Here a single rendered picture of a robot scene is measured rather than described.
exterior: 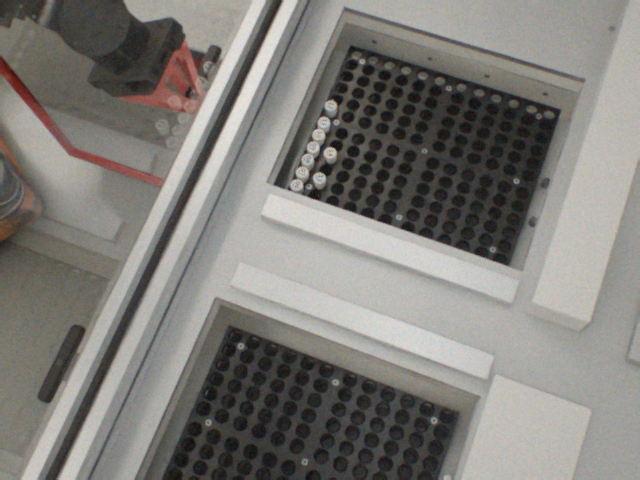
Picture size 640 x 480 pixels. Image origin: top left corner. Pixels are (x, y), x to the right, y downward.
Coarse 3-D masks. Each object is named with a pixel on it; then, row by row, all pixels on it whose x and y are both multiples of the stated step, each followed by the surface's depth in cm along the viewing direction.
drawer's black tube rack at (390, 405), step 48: (240, 336) 78; (240, 384) 73; (288, 384) 73; (336, 384) 73; (384, 384) 73; (192, 432) 75; (240, 432) 72; (288, 432) 72; (336, 432) 72; (384, 432) 71; (432, 432) 71
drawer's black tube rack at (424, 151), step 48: (384, 96) 82; (432, 96) 82; (336, 144) 84; (384, 144) 80; (432, 144) 80; (480, 144) 83; (528, 144) 79; (336, 192) 82; (384, 192) 79; (432, 192) 78; (480, 192) 82; (528, 192) 78; (480, 240) 79
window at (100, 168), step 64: (0, 0) 38; (64, 0) 43; (128, 0) 49; (192, 0) 58; (256, 0) 70; (0, 64) 39; (64, 64) 45; (128, 64) 52; (192, 64) 62; (0, 128) 41; (64, 128) 47; (128, 128) 55; (192, 128) 66; (0, 192) 43; (64, 192) 50; (128, 192) 58; (0, 256) 45; (64, 256) 52; (128, 256) 62; (0, 320) 47; (64, 320) 55; (0, 384) 50; (64, 384) 59; (0, 448) 53
